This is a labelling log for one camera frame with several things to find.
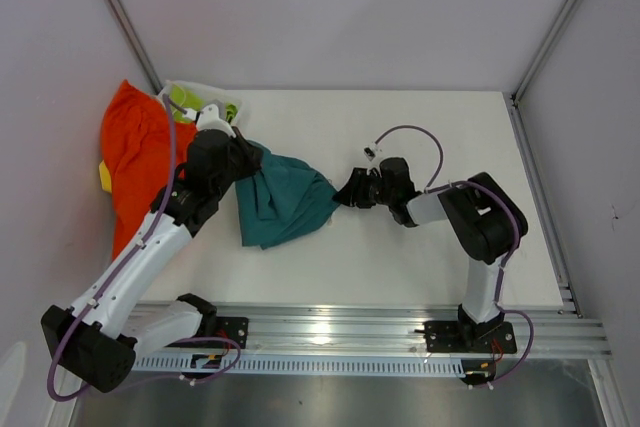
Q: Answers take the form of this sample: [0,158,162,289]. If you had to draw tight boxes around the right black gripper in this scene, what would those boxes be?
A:
[332,167,395,209]

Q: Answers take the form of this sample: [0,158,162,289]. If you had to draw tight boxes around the teal green shorts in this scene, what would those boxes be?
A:
[235,142,339,250]

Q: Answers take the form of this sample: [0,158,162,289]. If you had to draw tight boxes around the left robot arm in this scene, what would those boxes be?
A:
[41,129,263,402]

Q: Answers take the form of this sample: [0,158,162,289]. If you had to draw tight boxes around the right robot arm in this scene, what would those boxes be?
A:
[333,157,528,351]

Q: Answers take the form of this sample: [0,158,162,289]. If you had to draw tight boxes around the lime green shorts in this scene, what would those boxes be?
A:
[169,84,239,123]

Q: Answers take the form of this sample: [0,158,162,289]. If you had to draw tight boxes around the orange shorts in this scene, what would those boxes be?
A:
[100,81,170,257]

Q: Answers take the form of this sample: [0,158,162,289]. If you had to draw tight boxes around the yellow shorts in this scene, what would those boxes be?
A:
[98,161,112,194]

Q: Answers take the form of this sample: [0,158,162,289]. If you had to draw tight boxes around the white plastic basket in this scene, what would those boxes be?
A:
[156,80,245,126]

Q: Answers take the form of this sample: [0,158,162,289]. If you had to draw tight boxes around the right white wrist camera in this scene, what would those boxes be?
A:
[363,144,379,162]

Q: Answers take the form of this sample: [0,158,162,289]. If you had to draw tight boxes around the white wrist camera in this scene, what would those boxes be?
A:
[195,103,234,136]
[363,144,379,162]

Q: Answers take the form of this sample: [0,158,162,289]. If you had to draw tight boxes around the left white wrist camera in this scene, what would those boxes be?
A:
[195,103,234,136]

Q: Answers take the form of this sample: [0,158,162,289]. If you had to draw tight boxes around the aluminium mounting rail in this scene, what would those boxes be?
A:
[218,303,612,360]

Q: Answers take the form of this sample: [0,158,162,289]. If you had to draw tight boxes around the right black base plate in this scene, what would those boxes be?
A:
[421,320,517,354]

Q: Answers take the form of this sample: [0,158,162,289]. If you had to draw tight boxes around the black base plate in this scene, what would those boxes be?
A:
[213,316,250,349]
[421,320,517,354]

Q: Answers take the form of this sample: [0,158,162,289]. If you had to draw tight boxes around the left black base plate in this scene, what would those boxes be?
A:
[213,316,250,349]

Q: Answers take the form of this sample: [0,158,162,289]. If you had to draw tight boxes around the white slotted cable duct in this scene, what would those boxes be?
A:
[133,352,465,378]

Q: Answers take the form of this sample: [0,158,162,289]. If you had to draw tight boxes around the right aluminium frame post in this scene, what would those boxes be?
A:
[509,0,614,103]

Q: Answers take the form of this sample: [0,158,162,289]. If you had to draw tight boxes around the aluminium frame post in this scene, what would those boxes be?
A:
[103,0,163,93]
[509,0,614,103]

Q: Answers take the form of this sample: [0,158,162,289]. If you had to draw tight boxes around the left aluminium frame post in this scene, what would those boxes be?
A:
[103,0,163,93]

